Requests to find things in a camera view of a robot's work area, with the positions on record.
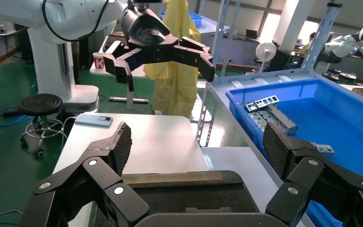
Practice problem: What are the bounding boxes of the dark perforated metal bracket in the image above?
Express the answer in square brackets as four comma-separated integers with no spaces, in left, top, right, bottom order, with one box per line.
[244,95,280,113]

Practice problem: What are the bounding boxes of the blue floor cable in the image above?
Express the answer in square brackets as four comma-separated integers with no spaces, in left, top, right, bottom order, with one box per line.
[0,111,35,129]

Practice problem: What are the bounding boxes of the person in yellow shirt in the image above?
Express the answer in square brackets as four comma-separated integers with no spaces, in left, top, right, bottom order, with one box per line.
[299,31,316,57]

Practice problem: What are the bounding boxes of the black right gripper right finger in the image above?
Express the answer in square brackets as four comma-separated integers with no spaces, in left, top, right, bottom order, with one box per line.
[263,120,363,227]

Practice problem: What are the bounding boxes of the white standing fan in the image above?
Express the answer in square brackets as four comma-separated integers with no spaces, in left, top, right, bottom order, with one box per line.
[255,42,277,74]

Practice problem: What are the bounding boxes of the black swivel stool chrome legs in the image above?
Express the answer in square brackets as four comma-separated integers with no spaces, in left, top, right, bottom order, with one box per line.
[18,94,68,158]

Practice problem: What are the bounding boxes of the light blue smartphone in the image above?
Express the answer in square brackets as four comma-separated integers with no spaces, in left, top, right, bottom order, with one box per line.
[75,113,114,128]

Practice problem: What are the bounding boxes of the yellow hanging coat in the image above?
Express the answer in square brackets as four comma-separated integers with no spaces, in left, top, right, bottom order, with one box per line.
[144,0,201,118]

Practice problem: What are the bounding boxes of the white robot with black head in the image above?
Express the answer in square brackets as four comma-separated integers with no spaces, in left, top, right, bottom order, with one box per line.
[324,23,363,63]

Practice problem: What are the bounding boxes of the small blue plastic bin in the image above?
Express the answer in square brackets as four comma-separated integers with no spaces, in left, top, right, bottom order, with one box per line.
[159,11,203,26]

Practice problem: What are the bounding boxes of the flat slotted metal plate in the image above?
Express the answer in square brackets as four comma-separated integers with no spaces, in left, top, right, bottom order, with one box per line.
[249,111,276,132]

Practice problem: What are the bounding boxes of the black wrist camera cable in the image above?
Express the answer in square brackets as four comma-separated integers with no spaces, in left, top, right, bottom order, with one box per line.
[41,0,111,43]

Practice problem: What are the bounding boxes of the white robot column with base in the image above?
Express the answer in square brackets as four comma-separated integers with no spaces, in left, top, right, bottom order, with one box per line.
[27,28,100,114]

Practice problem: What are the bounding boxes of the metal channel with square holes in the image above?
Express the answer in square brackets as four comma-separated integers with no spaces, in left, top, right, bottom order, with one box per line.
[310,142,336,159]

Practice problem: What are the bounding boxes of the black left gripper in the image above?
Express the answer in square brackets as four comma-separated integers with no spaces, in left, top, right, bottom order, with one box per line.
[103,8,216,92]

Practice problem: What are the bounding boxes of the black power adapter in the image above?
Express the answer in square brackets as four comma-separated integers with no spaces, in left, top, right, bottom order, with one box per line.
[2,107,21,117]

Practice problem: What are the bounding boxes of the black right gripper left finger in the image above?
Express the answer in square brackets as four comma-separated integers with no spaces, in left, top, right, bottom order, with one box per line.
[18,121,151,227]

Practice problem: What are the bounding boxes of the red paper cup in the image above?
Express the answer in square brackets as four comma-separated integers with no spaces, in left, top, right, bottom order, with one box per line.
[93,52,106,71]

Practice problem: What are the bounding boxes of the large blue plastic bin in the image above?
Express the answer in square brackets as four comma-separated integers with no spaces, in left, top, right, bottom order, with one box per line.
[225,78,363,227]

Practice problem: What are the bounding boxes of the white pedestal table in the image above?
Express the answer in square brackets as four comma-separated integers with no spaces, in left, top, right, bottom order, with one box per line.
[89,34,150,111]

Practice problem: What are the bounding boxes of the long grey metal channel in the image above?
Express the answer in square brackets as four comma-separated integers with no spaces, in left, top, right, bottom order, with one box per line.
[267,103,299,136]

